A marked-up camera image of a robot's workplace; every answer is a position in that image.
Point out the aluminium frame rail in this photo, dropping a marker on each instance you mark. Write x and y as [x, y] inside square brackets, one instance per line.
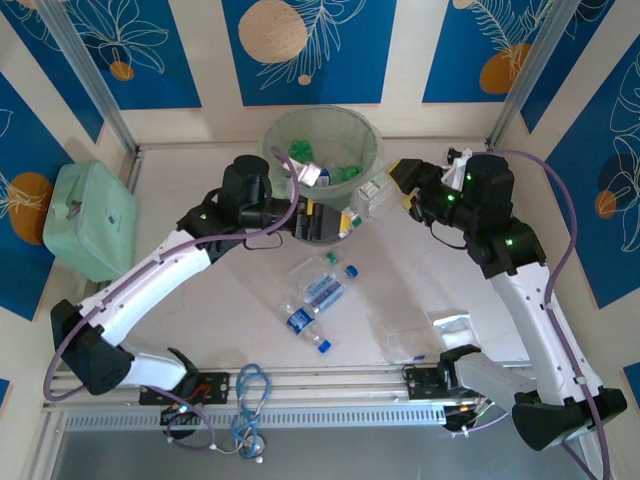
[325, 387]

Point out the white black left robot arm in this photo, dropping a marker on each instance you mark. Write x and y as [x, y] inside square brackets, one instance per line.
[140, 285]

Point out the grey metal mesh bin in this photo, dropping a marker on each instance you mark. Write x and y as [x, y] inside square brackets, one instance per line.
[337, 197]

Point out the clear zip plastic bag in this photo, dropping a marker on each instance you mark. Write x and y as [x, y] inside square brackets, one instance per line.
[412, 345]

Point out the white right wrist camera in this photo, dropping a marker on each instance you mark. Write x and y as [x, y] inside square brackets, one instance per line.
[455, 175]

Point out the blue stethoscope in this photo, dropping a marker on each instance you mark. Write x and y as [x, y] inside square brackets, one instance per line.
[250, 400]

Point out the translucent green bin liner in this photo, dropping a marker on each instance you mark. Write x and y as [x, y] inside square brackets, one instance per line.
[365, 145]

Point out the square soda water bottle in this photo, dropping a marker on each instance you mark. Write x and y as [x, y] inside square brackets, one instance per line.
[325, 295]

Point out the aluminium frame post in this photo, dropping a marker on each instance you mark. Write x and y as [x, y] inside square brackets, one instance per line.
[530, 65]
[85, 65]

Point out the mint green zip case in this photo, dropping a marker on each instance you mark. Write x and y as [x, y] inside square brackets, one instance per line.
[90, 220]

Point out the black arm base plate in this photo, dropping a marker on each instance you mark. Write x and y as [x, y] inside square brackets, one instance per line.
[215, 387]
[420, 382]

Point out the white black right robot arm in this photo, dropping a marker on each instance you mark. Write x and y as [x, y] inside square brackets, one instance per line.
[530, 310]

